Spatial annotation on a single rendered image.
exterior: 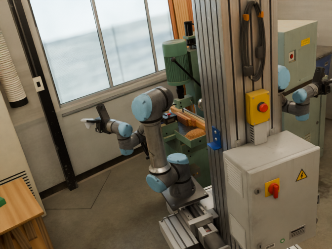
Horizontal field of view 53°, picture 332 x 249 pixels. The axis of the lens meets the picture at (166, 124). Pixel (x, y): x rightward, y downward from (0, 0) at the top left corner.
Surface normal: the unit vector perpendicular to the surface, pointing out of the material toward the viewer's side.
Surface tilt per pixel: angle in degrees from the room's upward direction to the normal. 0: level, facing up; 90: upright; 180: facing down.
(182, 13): 87
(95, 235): 0
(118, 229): 0
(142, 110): 83
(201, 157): 90
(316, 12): 90
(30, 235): 0
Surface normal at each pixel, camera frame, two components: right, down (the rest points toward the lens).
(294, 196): 0.36, 0.34
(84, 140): 0.58, 0.26
